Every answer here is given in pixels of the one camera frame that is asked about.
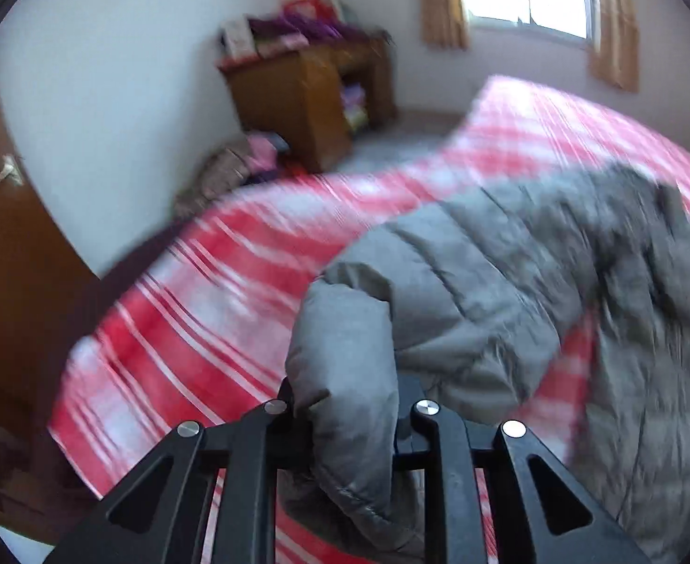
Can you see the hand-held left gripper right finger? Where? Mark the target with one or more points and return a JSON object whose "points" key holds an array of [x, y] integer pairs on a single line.
{"points": [[439, 440]]}

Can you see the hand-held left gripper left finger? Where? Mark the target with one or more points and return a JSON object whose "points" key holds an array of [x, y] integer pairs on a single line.
{"points": [[257, 440]]}

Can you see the grey puffer jacket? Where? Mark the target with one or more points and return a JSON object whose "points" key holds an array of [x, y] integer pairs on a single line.
{"points": [[468, 282]]}

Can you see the clothes pile on floor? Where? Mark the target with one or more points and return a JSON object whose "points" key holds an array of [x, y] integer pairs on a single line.
{"points": [[221, 173]]}

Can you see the red plaid bed sheet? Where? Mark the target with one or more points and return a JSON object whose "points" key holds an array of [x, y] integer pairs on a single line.
{"points": [[204, 317]]}

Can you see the brown wooden door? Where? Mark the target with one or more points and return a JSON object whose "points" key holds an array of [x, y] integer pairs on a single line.
{"points": [[4, 258]]}

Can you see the wooden desk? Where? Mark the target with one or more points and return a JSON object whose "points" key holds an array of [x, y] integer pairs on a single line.
{"points": [[298, 106]]}

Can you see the purple box in desk shelf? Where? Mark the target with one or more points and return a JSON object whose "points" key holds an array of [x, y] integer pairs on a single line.
{"points": [[355, 107]]}

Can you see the pink flat box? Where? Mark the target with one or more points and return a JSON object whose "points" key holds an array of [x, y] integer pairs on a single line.
{"points": [[280, 46]]}

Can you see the white printed box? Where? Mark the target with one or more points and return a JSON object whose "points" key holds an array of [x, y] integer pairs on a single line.
{"points": [[238, 38]]}

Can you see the purple garment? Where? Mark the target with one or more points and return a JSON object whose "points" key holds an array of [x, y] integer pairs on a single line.
{"points": [[310, 28]]}

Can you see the red paper bag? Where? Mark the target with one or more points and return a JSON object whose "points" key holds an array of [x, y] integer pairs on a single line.
{"points": [[310, 9]]}

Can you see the beige patterned curtain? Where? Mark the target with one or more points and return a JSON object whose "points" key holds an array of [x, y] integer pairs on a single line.
{"points": [[614, 23], [442, 0]]}

